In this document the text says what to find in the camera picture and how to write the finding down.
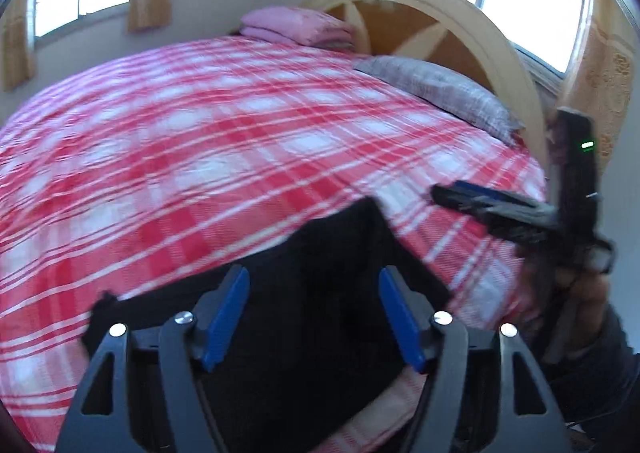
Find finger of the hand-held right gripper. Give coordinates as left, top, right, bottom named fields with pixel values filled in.
left=482, top=219, right=557, bottom=248
left=431, top=181, right=557, bottom=224

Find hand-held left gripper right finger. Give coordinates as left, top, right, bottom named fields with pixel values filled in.
left=377, top=265, right=574, bottom=453

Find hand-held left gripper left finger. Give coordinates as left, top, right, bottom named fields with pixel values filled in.
left=52, top=264, right=251, bottom=453

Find black pants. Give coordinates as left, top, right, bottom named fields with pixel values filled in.
left=82, top=196, right=469, bottom=453

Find person's right hand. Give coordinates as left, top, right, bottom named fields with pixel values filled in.
left=554, top=267, right=612, bottom=350

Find grey striped pillow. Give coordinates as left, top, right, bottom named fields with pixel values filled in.
left=352, top=55, right=527, bottom=148

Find red plaid bed sheet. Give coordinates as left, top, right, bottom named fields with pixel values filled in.
left=0, top=35, right=552, bottom=453

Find wooden headboard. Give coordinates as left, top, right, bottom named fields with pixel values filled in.
left=299, top=0, right=557, bottom=184

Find pink folded blanket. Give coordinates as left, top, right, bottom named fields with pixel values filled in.
left=239, top=6, right=357, bottom=53

